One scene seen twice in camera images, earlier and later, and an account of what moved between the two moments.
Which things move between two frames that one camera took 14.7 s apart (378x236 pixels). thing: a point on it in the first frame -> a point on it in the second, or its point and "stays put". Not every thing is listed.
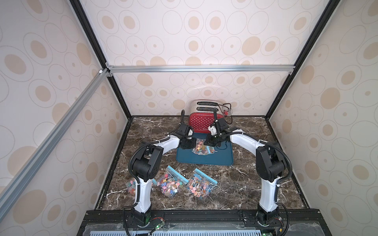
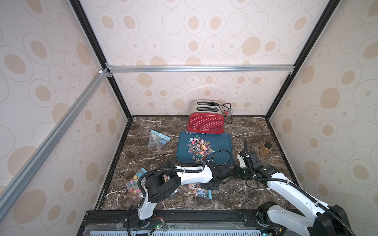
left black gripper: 193,144 -> 204,186
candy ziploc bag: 201,185 stays put
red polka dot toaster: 202,115 stays put
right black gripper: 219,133 -> 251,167
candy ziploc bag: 131,186 stays put
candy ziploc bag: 202,149 -> 157,139
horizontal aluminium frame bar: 125,69 stays put
